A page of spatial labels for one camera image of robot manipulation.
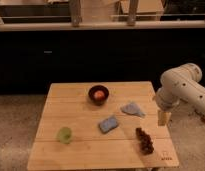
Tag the grey blue cloth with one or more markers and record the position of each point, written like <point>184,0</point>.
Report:
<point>132,109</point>

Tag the dark grape bunch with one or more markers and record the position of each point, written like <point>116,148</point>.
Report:
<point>146,143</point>

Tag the wooden shelf rail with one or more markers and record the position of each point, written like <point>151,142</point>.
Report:
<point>32,15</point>

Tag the green plastic cup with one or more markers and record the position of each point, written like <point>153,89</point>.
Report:
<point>64,135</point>

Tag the wooden table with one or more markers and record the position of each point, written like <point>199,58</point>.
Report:
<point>67,105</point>

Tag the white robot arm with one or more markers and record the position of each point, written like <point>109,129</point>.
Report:
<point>180,84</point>

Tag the dark round bowl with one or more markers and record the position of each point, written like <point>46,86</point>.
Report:
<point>97,88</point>

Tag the blue sponge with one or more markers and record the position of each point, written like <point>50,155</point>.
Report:
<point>108,124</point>

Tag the red orange apple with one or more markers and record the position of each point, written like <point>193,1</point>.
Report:
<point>99,94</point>

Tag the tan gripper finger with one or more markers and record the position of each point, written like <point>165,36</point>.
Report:
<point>163,117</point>

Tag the dark counter cabinet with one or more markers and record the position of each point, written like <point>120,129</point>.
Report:
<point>30,61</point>

